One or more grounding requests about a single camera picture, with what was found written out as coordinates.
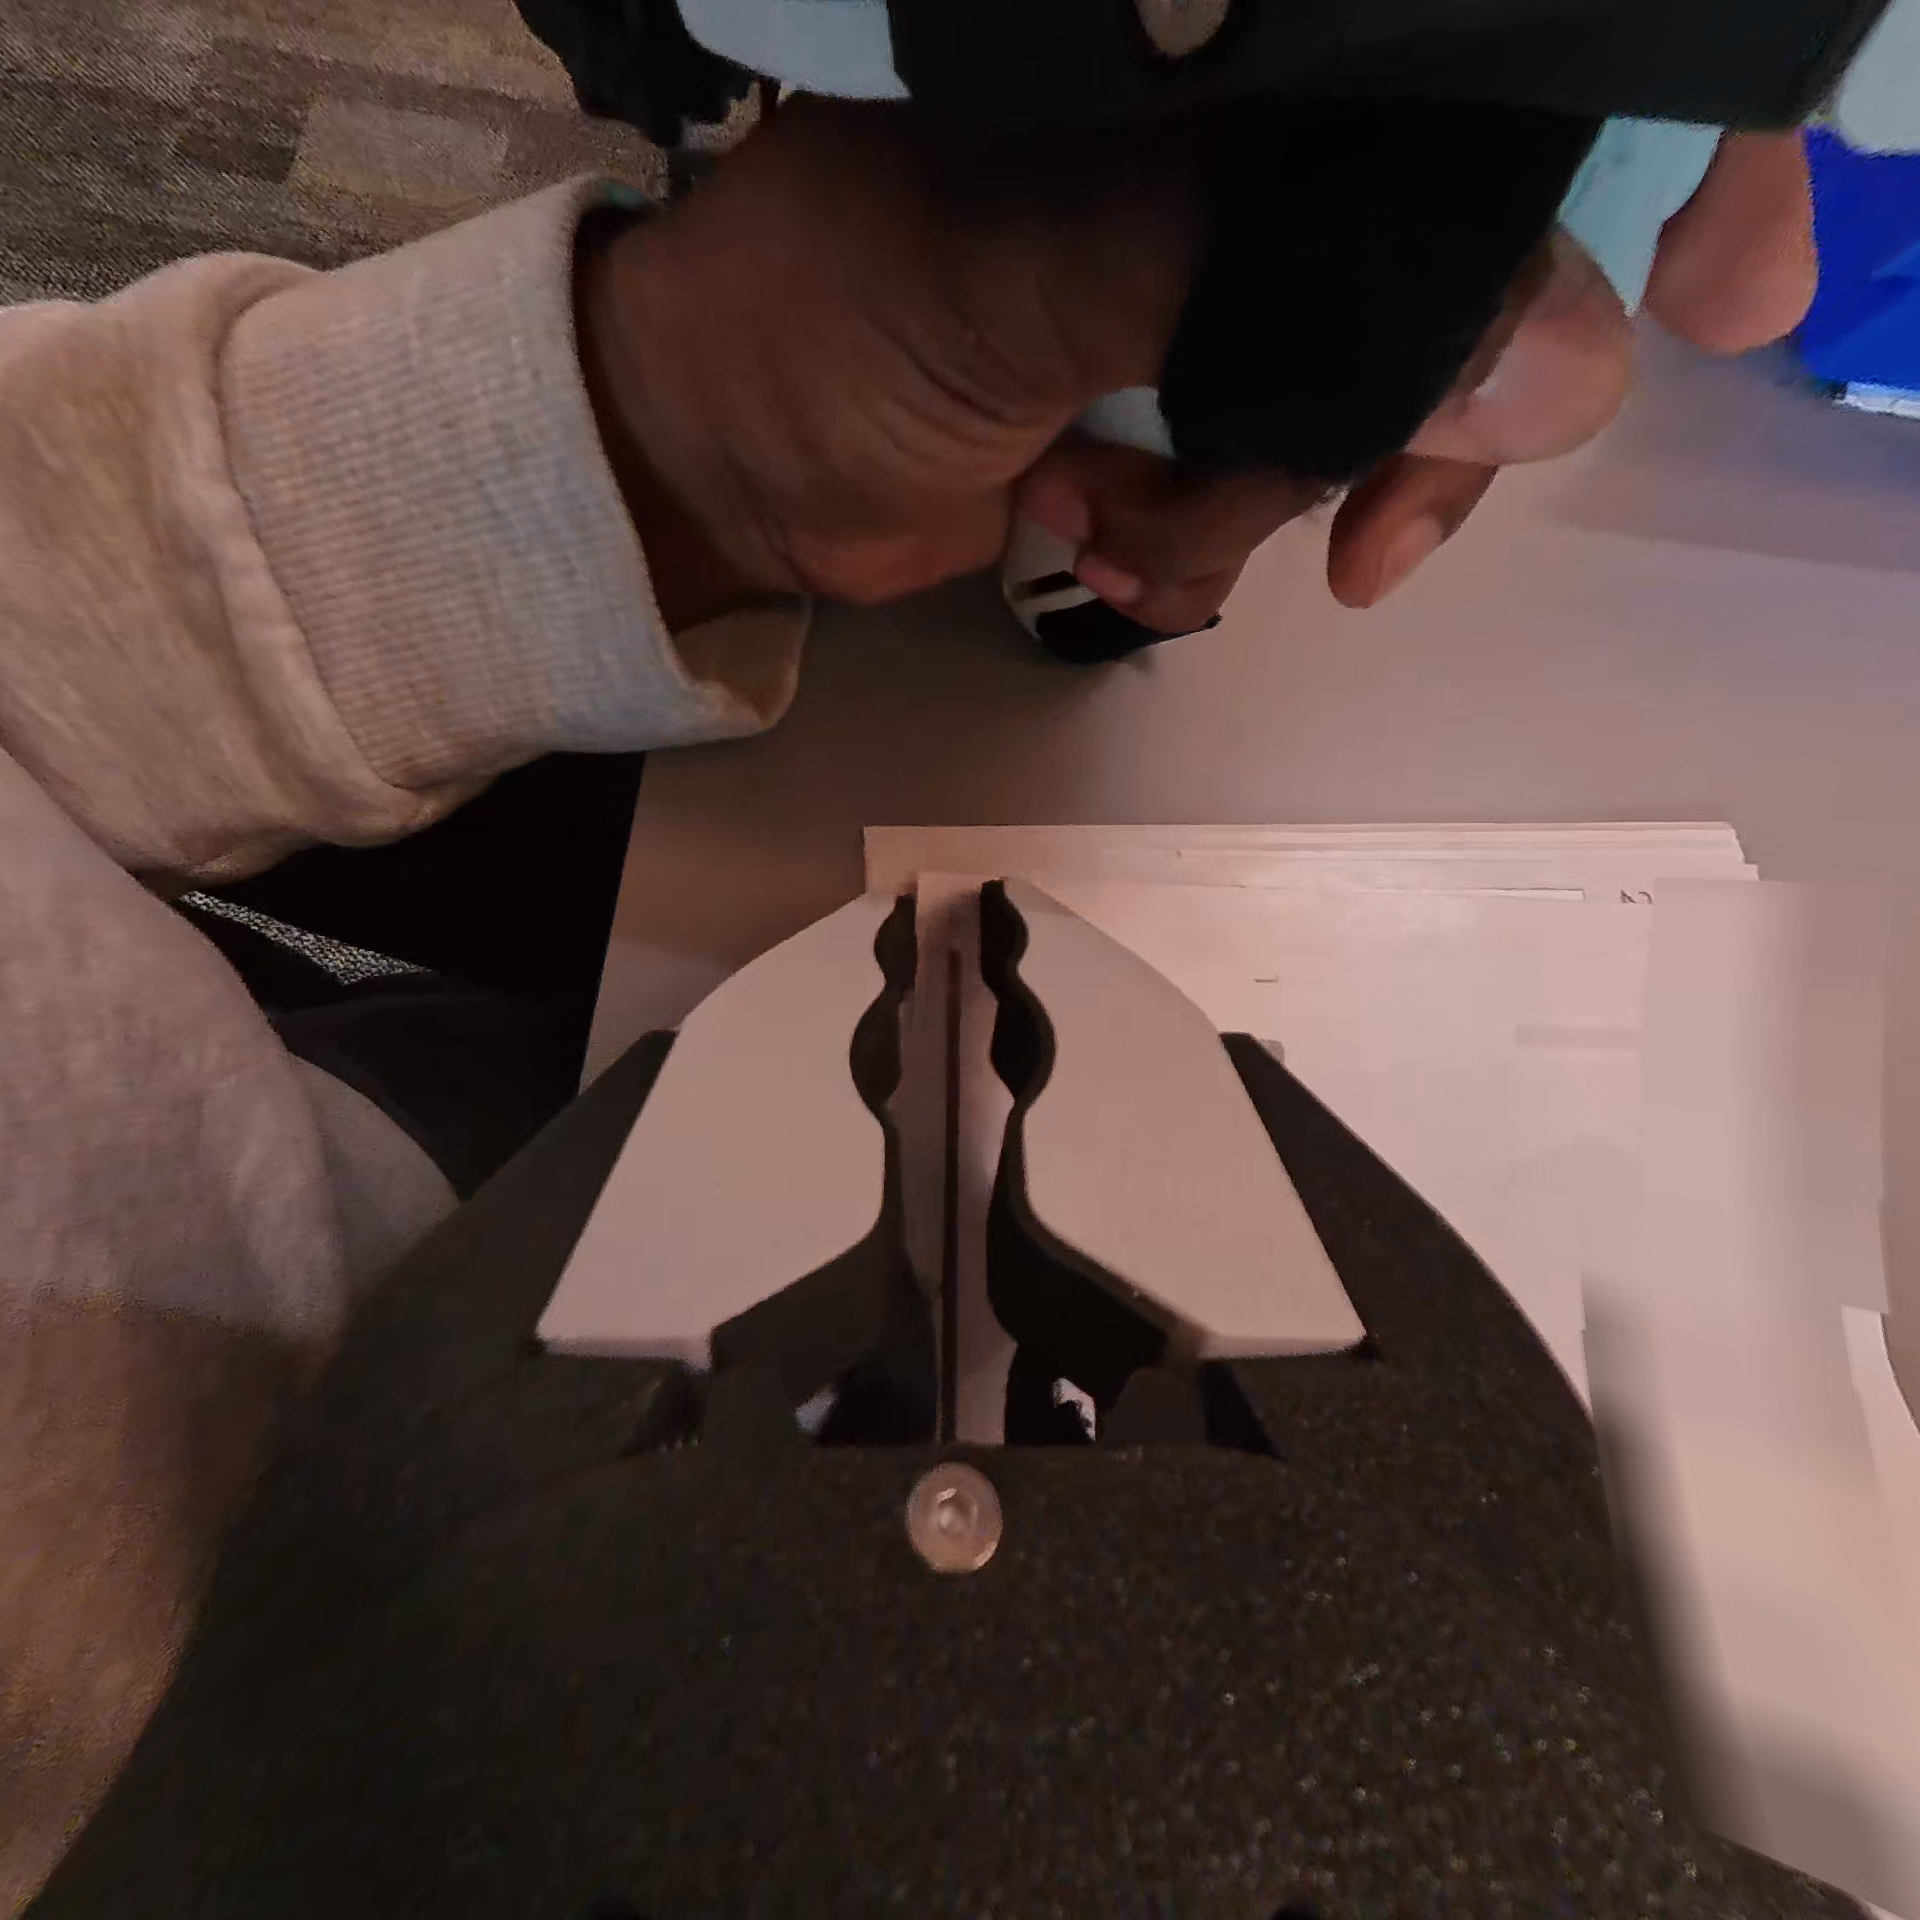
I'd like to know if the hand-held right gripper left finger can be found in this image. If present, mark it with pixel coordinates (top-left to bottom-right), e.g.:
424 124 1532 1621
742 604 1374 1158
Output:
536 896 939 1369

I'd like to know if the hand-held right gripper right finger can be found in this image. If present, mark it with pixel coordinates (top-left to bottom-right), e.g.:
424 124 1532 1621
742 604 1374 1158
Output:
978 876 1370 1360

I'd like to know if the stack of white papers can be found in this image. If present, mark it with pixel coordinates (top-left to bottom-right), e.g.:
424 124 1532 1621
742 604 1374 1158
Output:
863 816 1920 1913

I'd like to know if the person's left forearm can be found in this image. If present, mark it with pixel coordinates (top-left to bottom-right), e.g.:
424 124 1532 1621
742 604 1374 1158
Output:
0 173 814 890

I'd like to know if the person's left hand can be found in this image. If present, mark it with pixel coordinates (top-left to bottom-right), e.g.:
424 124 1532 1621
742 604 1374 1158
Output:
578 89 1826 614

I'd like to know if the blue container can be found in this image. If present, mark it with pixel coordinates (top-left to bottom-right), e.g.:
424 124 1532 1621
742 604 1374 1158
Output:
1796 124 1920 421

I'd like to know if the person's beige sweater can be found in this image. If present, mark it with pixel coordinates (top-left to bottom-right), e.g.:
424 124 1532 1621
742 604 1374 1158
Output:
0 740 462 1920

